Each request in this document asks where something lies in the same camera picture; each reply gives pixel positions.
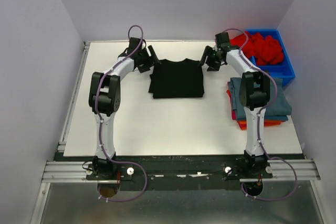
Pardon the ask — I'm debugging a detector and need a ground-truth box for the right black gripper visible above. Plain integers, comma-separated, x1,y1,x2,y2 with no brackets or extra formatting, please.
197,46,222,72

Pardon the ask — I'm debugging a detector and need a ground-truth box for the black floral t shirt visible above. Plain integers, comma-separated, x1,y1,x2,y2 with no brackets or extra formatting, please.
149,58,205,99

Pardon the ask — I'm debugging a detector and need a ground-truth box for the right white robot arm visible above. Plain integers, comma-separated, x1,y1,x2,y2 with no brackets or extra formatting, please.
199,31,270,178

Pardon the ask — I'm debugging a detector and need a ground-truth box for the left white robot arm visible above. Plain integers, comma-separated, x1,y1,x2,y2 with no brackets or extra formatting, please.
88,37,159,179

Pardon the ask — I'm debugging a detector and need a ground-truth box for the red t shirt in bin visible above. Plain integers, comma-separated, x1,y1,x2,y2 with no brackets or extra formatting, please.
242,31,285,66

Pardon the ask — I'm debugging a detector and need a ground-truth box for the folded magenta t shirt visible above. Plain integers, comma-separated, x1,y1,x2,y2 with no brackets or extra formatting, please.
231,110,237,120

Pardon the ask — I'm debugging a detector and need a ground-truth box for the blue plastic bin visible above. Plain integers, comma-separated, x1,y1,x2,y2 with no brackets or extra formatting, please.
246,28,297,87

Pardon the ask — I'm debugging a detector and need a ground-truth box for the folded teal t shirt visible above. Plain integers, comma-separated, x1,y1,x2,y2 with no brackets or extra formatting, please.
227,77,292,121

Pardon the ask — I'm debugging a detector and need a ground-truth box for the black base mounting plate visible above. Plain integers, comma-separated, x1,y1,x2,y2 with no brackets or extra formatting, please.
86,154,274,192

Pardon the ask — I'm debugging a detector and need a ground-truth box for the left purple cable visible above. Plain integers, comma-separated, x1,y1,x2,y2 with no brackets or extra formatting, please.
94,25,148,204

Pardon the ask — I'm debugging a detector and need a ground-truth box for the purple cable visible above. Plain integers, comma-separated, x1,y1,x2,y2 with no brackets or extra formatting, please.
222,28,299,201
94,25,148,204

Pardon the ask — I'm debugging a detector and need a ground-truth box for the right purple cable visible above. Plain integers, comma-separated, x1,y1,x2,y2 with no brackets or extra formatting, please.
222,28,299,201

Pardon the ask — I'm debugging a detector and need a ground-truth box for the aluminium left side rail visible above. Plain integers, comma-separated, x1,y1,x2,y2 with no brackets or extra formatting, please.
58,41,90,145

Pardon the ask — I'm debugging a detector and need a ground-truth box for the aluminium rail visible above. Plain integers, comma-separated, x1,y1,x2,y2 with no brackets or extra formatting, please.
58,41,90,145
42,159,321,184

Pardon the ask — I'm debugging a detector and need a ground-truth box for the aluminium front rail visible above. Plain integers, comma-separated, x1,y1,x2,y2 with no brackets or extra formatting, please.
42,159,321,184

